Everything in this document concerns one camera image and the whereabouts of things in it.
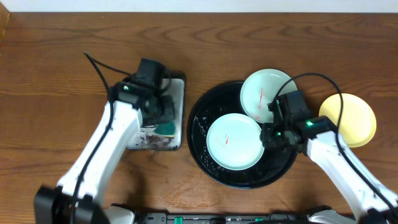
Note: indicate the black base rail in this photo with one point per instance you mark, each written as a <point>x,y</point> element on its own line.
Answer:
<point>202,218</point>

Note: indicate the light green plate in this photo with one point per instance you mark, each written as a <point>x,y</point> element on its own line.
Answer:
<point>258,90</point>
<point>233,141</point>

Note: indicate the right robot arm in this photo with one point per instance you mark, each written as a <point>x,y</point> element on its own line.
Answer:
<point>318,138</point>

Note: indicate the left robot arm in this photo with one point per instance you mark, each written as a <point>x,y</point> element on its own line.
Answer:
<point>132,110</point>

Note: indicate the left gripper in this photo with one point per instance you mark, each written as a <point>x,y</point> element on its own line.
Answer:
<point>171,114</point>

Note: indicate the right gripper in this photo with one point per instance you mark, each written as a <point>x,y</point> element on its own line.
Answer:
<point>268,141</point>

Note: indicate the black rectangular soap tray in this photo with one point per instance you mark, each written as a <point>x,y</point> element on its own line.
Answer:
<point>146,139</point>

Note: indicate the yellow plate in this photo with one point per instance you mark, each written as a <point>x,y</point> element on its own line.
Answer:
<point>358,124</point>

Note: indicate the green yellow sponge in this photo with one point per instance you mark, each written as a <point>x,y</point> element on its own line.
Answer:
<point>166,129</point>

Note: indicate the black round tray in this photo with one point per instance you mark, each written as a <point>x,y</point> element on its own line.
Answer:
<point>216,102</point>

